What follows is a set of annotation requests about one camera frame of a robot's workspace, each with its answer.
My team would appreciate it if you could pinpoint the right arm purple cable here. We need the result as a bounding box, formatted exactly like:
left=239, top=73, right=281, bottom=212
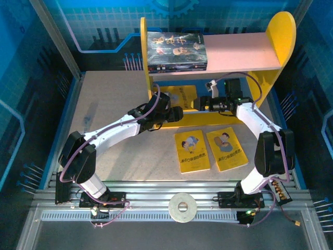
left=213, top=71, right=291, bottom=227

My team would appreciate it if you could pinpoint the grey slotted cable duct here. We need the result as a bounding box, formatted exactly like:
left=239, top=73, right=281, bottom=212
left=40, top=210, right=240, bottom=222

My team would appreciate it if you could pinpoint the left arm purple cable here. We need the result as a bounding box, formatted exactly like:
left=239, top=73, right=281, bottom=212
left=59, top=83, right=161, bottom=230

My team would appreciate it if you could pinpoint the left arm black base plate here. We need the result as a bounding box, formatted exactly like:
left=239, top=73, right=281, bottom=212
left=79, top=191, right=127, bottom=209

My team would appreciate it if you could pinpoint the dark portrait cover book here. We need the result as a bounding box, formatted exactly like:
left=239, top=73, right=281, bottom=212
left=148, top=68, right=208, bottom=73
left=146, top=32, right=209, bottom=67

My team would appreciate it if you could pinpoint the yellow cartoon cover book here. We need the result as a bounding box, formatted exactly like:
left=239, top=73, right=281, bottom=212
left=173, top=129, right=211, bottom=174
left=205, top=127, right=250, bottom=172
left=159, top=85, right=198, bottom=113

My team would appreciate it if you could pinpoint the blue table edge strip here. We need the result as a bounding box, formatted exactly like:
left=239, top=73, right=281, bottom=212
left=267, top=88, right=308, bottom=190
left=39, top=74, right=86, bottom=190

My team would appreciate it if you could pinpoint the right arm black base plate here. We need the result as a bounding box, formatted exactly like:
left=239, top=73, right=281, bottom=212
left=217, top=191, right=266, bottom=209

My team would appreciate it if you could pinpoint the aluminium corner post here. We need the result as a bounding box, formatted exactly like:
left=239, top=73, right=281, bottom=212
left=28, top=0, right=84, bottom=80
left=292, top=0, right=314, bottom=26

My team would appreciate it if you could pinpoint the red wire with yellow plug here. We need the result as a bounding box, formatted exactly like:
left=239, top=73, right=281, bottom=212
left=280, top=200, right=302, bottom=227

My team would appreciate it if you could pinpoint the yellow pink blue bookshelf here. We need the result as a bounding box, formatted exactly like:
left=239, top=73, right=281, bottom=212
left=139, top=11, right=297, bottom=128

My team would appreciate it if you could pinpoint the black orange terminal block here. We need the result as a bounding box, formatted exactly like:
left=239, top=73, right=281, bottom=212
left=269, top=179, right=293, bottom=204

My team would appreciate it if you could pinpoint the small black controller board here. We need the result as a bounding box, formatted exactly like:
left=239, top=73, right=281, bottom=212
left=236, top=209, right=255, bottom=226
left=89, top=205, right=110, bottom=220

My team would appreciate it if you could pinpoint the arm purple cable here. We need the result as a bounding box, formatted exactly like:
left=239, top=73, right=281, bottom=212
left=59, top=83, right=161, bottom=230
left=213, top=71, right=291, bottom=227

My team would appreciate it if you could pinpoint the aluminium frame rail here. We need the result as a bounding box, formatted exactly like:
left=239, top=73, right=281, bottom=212
left=31, top=179, right=314, bottom=213

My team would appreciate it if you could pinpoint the white tape roll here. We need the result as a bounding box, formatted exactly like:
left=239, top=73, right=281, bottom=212
left=168, top=192, right=198, bottom=224

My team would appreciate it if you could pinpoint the black metal bracket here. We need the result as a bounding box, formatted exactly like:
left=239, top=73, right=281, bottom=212
left=55, top=170, right=72, bottom=206

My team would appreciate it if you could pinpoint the clear tape strip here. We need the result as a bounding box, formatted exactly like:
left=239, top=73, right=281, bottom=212
left=79, top=102, right=99, bottom=136

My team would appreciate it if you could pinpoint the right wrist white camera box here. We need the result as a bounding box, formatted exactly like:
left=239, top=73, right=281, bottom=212
left=204, top=80, right=220, bottom=99

